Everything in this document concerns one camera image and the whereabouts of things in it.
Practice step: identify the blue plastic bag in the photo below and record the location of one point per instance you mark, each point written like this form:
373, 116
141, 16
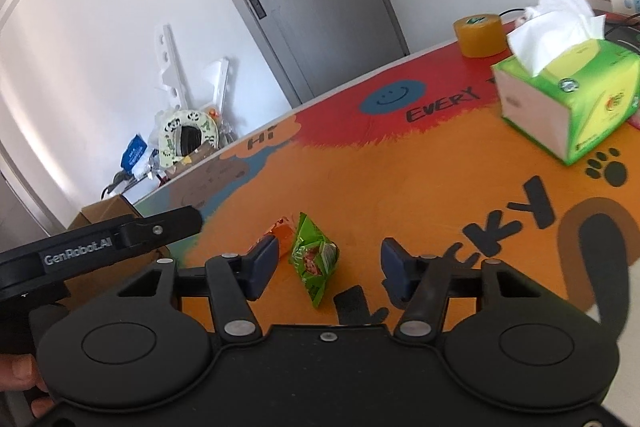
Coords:
134, 154

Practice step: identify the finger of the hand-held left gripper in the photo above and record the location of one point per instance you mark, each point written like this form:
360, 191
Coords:
165, 224

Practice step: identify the green tissue box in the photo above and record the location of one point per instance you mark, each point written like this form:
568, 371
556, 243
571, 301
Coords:
570, 92

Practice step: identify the colourful printed table mat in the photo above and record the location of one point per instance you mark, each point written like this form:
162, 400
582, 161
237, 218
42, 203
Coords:
425, 187

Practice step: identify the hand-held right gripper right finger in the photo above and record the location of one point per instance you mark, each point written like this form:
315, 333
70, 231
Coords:
393, 263

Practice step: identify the orange snack packet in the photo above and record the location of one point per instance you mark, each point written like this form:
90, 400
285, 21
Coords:
280, 232

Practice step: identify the printed cardboard box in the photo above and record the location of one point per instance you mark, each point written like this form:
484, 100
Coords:
195, 157

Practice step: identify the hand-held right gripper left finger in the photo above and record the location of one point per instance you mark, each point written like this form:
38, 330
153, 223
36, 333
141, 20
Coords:
266, 263

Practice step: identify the green snack packet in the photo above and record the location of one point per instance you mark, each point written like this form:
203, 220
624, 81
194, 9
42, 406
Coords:
312, 259

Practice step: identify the person's left hand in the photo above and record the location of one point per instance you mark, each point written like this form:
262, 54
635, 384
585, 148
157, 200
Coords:
20, 372

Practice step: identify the yellow tape roll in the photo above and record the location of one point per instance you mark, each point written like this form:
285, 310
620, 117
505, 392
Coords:
480, 34

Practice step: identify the short white foam board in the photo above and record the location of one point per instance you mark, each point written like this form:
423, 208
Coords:
219, 82

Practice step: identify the long white foam board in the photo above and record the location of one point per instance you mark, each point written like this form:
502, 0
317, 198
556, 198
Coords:
172, 67

